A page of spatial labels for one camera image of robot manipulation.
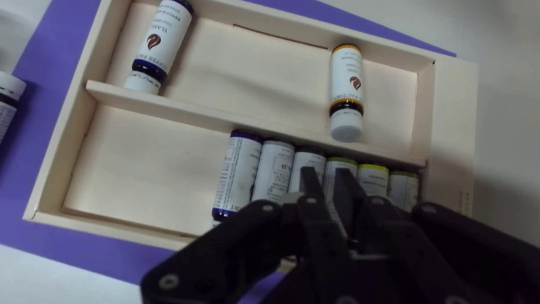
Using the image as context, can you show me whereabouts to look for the dark-blue-capped white-label bottle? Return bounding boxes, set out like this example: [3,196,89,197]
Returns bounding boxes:
[212,128,266,223]

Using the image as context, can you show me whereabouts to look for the plain white-label small bottle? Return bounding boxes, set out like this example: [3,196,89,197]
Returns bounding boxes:
[251,138,298,204]
[288,148,330,196]

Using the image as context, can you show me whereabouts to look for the blue-banded white-label bottle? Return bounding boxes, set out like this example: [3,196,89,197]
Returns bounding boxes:
[124,0,197,96]

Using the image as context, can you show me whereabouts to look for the amber-banded white-label bottle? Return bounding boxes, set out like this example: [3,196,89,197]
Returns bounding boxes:
[328,42,367,143]

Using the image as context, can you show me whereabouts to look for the white-capped small bottle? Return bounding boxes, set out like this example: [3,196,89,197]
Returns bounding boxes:
[0,71,30,145]

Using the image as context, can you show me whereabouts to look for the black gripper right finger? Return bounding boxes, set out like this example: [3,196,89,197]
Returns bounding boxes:
[335,167,540,304]

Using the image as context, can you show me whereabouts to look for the grey-green small bottle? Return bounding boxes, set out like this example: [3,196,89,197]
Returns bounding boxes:
[387,169,423,214]

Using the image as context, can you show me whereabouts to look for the yellow-banded small bottle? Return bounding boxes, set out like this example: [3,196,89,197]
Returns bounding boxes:
[357,162,392,199]

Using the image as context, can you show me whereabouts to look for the pale-green-banded small bottle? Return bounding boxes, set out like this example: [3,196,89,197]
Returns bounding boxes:
[323,155,362,206]

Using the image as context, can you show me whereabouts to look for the purple mat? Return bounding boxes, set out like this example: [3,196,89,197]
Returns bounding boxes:
[0,0,460,287]

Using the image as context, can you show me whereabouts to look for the light wooden divided tray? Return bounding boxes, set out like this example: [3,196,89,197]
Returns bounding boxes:
[23,0,480,253]

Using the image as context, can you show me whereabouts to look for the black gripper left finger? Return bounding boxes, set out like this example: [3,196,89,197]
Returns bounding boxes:
[141,165,354,304]

